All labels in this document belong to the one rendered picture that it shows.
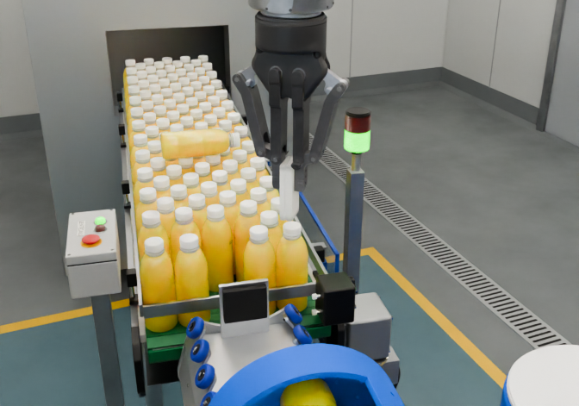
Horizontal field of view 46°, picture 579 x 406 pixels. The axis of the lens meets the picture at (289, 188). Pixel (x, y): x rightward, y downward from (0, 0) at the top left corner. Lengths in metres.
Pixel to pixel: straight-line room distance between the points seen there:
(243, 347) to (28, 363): 1.72
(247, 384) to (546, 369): 0.57
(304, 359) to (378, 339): 0.77
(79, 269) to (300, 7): 0.90
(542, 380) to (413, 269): 2.29
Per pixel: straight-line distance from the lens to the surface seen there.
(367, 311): 1.64
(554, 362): 1.29
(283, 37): 0.70
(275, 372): 0.89
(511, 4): 5.77
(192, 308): 1.48
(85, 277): 1.46
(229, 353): 1.40
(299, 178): 0.78
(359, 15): 6.01
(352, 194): 1.77
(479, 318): 3.20
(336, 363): 0.90
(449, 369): 2.88
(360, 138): 1.70
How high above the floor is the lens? 1.80
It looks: 25 degrees down
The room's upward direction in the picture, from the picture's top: straight up
